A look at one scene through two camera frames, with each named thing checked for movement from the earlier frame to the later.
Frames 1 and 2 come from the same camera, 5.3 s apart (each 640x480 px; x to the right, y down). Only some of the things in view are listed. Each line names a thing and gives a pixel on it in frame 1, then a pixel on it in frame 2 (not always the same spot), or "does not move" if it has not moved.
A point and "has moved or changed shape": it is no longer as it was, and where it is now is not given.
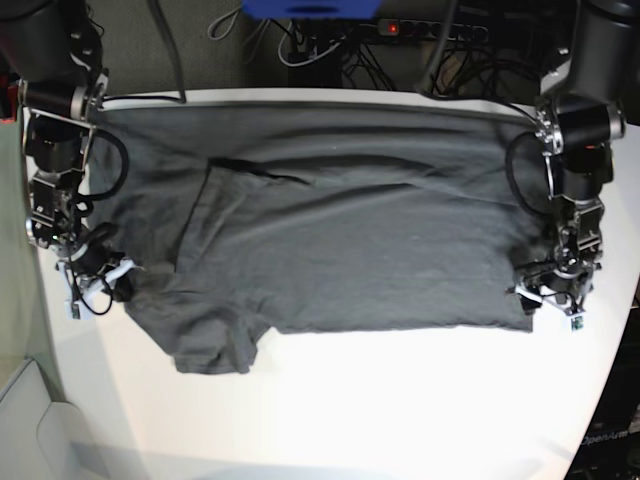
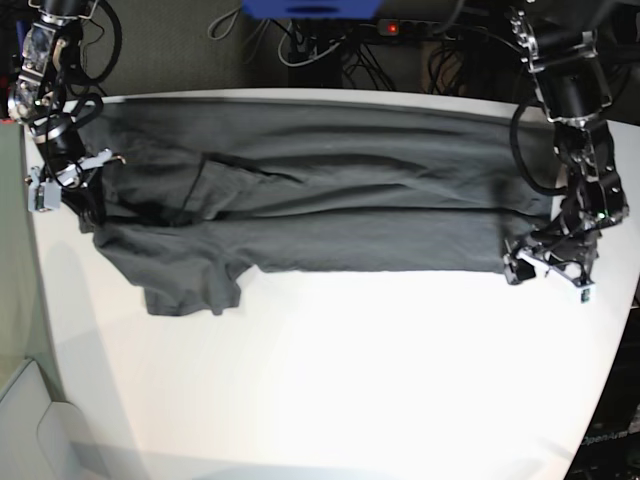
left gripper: x=91 y=270 to x=73 y=176
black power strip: x=435 y=29 does not move
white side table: x=41 y=439 does not move
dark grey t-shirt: x=239 y=219 has moved or changed shape
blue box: x=313 y=9 does not move
